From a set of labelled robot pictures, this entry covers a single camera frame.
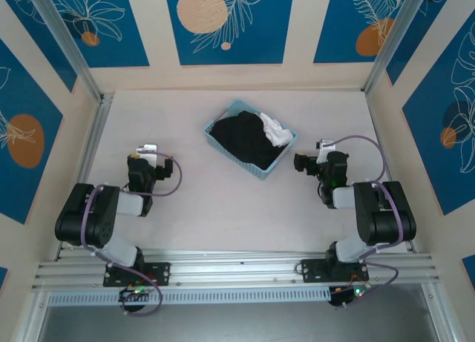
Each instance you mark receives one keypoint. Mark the light blue plastic basket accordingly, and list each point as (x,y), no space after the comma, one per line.
(256,171)

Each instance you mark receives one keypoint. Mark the small circuit board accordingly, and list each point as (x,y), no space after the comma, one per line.
(135,292)
(356,292)

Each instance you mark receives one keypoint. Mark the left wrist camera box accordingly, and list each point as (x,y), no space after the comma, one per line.
(148,149)

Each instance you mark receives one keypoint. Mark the wide aluminium mounting rail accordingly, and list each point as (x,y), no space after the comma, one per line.
(237,271)

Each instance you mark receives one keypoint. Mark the black t-shirt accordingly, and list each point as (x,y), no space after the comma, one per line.
(241,141)

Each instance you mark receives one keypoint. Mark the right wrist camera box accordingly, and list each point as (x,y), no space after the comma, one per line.
(326,144)

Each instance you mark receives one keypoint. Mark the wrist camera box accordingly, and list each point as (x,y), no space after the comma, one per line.
(326,144)
(148,149)

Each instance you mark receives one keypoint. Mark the white crumpled cloth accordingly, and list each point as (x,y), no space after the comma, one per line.
(276,132)

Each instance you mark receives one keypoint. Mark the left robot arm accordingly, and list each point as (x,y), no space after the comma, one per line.
(85,216)

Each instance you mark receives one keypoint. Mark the aluminium frame leg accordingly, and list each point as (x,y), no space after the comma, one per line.
(31,316)
(439,312)

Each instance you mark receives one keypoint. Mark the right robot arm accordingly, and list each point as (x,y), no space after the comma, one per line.
(386,216)

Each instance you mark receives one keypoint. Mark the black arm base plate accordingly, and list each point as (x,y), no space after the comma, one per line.
(311,271)
(163,273)

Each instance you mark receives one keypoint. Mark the aluminium frame post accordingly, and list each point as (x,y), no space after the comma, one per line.
(67,41)
(393,34)

